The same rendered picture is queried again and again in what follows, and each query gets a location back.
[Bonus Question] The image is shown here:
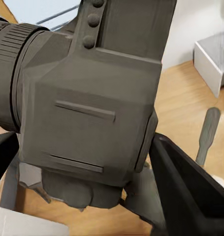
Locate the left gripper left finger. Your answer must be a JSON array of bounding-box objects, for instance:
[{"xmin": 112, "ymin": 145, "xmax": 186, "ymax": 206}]
[{"xmin": 0, "ymin": 131, "xmax": 20, "ymax": 180}]

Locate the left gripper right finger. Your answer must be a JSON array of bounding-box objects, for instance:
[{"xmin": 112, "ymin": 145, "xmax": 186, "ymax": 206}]
[{"xmin": 148, "ymin": 132, "xmax": 224, "ymax": 236}]

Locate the digital camera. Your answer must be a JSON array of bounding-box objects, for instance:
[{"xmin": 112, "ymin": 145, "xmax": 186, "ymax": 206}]
[{"xmin": 0, "ymin": 0, "xmax": 177, "ymax": 209}]

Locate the camera tripod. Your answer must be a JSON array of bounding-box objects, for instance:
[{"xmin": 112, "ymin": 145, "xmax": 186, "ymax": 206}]
[{"xmin": 118, "ymin": 107, "xmax": 221, "ymax": 236}]

